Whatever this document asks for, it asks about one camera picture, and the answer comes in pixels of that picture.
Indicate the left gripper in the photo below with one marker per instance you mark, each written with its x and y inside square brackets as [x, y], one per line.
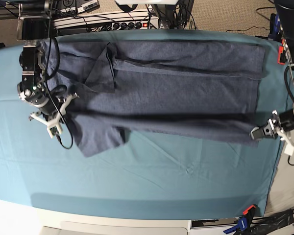
[279, 124]

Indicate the blue grey T-shirt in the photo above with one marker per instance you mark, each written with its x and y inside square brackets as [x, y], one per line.
[201, 89]

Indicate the black power strip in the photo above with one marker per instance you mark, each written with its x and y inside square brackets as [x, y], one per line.
[146, 24]

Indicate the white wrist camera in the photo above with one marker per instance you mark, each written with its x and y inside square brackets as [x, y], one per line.
[289, 149]
[54, 130]

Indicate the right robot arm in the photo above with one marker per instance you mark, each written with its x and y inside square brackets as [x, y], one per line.
[34, 25]

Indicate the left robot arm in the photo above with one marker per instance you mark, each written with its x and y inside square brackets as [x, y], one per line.
[285, 12]

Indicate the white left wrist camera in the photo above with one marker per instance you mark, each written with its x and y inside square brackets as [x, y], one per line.
[289, 149]

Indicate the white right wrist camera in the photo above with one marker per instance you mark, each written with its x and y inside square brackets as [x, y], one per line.
[54, 130]

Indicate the teal table cloth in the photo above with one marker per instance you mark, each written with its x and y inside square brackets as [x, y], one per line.
[152, 176]

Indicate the blue orange clamp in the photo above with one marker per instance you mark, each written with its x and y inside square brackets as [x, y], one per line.
[244, 222]

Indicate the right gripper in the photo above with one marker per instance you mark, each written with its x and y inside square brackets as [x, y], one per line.
[50, 114]

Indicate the orange black clamp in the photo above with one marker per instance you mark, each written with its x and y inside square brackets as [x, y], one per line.
[282, 58]

